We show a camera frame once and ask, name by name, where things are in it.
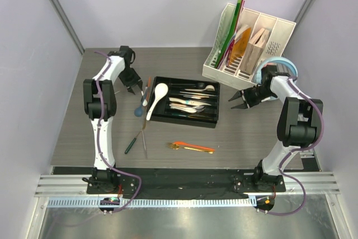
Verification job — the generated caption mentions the steel chopstick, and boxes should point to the steel chopstick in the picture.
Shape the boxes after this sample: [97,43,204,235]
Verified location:
[141,117,148,160]

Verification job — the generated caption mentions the beige wooden spoon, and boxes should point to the beige wooden spoon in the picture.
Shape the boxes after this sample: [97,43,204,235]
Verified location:
[184,85,215,92]

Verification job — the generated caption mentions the beige sheathed knife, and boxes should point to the beige sheathed knife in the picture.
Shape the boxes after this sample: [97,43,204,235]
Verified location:
[169,97,210,106]

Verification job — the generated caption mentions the orange plastic utensil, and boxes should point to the orange plastic utensil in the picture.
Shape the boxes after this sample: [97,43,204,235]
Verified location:
[173,141,215,152]

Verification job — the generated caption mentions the white file organizer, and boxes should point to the white file organizer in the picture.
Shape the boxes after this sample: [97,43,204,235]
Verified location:
[202,4,296,90]

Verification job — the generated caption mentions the gold fork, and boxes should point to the gold fork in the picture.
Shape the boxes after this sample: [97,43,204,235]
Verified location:
[167,143,215,154]

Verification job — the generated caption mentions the large white rice spoon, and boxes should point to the large white rice spoon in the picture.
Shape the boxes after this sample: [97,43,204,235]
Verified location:
[146,83,168,121]

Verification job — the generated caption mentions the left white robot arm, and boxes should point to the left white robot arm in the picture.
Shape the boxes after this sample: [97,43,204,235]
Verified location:
[83,45,143,194]

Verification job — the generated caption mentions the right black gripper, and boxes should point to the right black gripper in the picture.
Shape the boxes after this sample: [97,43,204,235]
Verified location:
[232,86,275,110]

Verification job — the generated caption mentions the orange book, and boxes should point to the orange book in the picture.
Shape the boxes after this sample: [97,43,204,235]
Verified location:
[227,24,251,66]

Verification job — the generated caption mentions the chopsticks in tray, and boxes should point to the chopsticks in tray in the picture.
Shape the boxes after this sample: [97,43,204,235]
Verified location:
[179,91,216,97]

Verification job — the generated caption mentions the light blue headphones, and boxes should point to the light blue headphones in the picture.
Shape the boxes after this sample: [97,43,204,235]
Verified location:
[251,57,298,107]

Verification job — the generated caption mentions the blue silicone spoon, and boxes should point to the blue silicone spoon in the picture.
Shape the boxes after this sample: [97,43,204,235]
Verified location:
[134,100,145,117]

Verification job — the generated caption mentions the steel spoon in tray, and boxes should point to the steel spoon in tray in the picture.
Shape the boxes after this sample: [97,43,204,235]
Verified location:
[192,105,205,113]

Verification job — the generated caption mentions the black measuring scoop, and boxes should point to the black measuring scoop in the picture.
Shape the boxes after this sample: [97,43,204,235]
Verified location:
[171,82,205,89]

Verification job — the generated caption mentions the tan book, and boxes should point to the tan book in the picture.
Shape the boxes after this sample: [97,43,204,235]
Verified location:
[240,28,270,74]

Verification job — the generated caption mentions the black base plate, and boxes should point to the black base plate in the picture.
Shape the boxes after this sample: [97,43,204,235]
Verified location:
[82,167,286,199]

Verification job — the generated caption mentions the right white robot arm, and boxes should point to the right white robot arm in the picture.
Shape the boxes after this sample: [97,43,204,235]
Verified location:
[231,65,323,192]

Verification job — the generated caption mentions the white spoon behind tray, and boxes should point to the white spoon behind tray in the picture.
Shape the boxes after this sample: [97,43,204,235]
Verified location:
[141,87,148,106]

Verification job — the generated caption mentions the green handled fork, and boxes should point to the green handled fork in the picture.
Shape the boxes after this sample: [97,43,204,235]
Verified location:
[124,131,142,154]

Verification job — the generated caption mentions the gold knife green handle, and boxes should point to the gold knife green handle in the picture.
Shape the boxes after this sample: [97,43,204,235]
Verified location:
[168,113,217,120]

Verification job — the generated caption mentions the black utensil tray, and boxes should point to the black utensil tray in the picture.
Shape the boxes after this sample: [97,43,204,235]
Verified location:
[149,76,220,128]

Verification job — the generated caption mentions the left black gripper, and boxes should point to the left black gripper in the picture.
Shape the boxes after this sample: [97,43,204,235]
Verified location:
[119,67,143,93]

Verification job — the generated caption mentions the green folder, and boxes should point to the green folder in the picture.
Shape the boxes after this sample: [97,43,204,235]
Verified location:
[215,0,245,69]

